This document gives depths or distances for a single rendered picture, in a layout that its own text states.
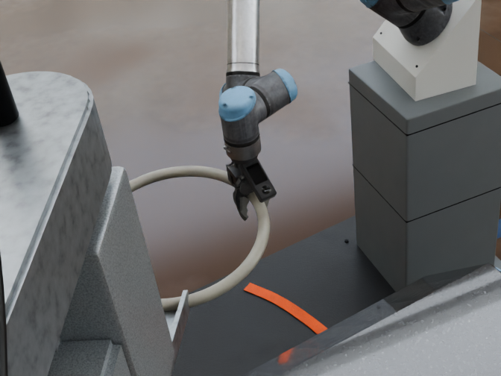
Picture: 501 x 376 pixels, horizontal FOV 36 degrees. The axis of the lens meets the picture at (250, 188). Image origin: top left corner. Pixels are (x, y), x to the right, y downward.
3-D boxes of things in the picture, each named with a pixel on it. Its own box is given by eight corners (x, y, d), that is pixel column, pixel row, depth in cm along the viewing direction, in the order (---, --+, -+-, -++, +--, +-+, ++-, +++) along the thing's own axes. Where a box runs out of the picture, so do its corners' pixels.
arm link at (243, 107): (265, 92, 184) (235, 111, 180) (270, 133, 192) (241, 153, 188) (238, 78, 190) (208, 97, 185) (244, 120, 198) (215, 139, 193)
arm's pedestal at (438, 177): (339, 242, 328) (328, 66, 276) (441, 204, 339) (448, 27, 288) (401, 320, 290) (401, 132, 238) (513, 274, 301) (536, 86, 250)
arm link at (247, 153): (265, 139, 191) (230, 153, 188) (268, 155, 194) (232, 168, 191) (250, 121, 197) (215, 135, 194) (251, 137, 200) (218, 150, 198)
